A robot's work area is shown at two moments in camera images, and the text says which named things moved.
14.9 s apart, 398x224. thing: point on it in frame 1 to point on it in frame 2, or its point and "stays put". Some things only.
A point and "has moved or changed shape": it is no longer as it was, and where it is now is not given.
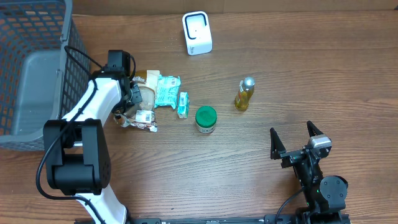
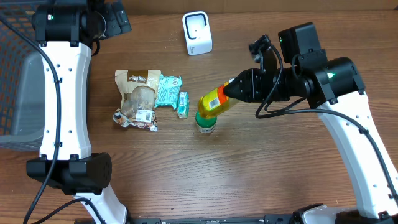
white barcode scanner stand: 198,33 stays put
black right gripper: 295,155 to 261,85
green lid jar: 206,118 stays put
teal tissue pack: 183,105 stays put
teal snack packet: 166,90 stays put
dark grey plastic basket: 45,64 stays put
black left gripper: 137,96 to 119,23
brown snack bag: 142,114 stays put
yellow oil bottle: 245,89 has moved or changed shape
